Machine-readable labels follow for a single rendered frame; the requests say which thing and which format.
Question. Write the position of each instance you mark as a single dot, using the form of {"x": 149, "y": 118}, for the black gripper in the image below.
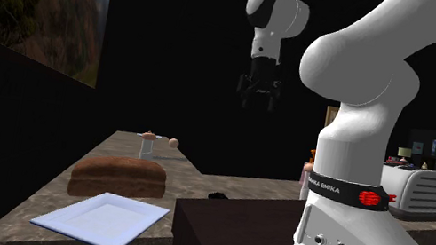
{"x": 261, "y": 74}

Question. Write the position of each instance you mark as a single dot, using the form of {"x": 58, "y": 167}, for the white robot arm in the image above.
{"x": 365, "y": 75}

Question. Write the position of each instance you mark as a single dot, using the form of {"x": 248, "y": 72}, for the small peach ball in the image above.
{"x": 173, "y": 143}

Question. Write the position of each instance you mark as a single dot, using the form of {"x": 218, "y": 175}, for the pink bottle with orange top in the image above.
{"x": 305, "y": 179}

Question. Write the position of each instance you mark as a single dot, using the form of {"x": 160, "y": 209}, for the grey knife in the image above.
{"x": 170, "y": 159}

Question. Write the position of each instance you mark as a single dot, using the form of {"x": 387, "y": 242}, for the small black object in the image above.
{"x": 217, "y": 195}

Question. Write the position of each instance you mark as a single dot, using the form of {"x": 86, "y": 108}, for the small table lamp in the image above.
{"x": 404, "y": 153}

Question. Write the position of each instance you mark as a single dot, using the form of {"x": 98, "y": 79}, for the brown bread loaf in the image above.
{"x": 117, "y": 176}

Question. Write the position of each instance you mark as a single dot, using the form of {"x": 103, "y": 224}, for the silver toaster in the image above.
{"x": 426, "y": 192}

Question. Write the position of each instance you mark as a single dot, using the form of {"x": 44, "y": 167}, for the white rectangular plate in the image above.
{"x": 101, "y": 219}

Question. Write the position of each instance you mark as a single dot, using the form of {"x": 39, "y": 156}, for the wooden framed wall picture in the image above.
{"x": 331, "y": 116}

